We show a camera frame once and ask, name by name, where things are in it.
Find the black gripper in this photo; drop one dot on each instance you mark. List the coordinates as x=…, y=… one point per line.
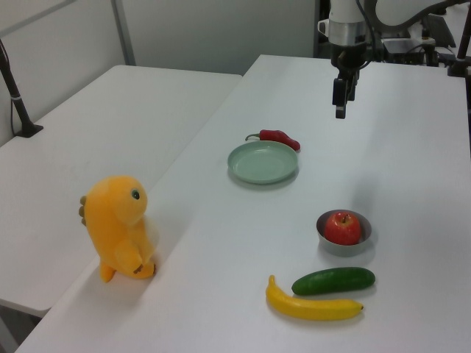
x=346, y=55

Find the red apple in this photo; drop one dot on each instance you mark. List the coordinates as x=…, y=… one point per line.
x=342, y=228

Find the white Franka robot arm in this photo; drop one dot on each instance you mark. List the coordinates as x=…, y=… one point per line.
x=346, y=11

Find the black electronics device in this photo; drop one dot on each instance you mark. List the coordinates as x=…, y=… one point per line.
x=401, y=49

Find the red chili pepper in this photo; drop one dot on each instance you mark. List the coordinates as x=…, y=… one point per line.
x=276, y=135

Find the green plate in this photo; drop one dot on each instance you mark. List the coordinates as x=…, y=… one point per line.
x=262, y=165

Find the grey bowl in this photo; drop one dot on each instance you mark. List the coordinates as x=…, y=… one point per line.
x=342, y=250

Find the green cucumber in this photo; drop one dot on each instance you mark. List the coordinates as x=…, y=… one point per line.
x=333, y=281

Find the yellow banana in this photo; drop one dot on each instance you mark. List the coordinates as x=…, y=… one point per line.
x=312, y=309

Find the orange plush dinosaur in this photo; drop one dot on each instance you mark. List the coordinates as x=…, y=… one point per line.
x=114, y=220

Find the black camera stand pole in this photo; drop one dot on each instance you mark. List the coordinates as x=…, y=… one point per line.
x=16, y=97
x=460, y=55

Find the grey partition post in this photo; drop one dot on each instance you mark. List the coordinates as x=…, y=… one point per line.
x=123, y=33

